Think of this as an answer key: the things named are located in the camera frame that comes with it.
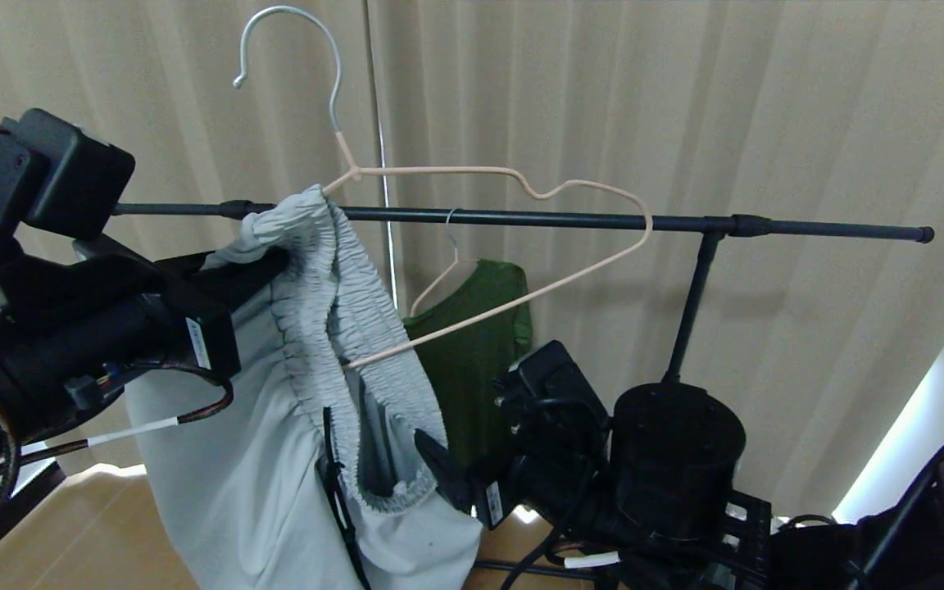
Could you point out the pale grey garment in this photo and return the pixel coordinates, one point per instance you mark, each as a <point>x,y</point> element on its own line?
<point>234,475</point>

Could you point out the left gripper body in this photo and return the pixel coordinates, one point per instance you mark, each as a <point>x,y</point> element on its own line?
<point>111,344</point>

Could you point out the beige curtain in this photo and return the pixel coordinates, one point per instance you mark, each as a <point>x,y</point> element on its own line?
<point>767,98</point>

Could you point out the black clothes rack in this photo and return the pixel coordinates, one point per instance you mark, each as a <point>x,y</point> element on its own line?
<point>562,220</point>

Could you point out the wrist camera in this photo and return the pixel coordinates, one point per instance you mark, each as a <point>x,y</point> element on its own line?
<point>54,180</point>
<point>554,393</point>

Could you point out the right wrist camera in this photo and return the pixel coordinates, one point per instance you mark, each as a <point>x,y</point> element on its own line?
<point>554,393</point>

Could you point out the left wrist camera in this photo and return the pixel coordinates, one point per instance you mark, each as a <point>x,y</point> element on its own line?
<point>54,180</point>

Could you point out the pink clothes hanger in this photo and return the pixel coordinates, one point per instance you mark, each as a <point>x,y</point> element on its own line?
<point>439,170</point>
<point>431,287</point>

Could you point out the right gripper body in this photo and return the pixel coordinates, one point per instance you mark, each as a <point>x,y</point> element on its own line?
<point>554,492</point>

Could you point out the green printed shirt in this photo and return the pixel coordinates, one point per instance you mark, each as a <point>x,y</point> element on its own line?
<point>472,360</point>

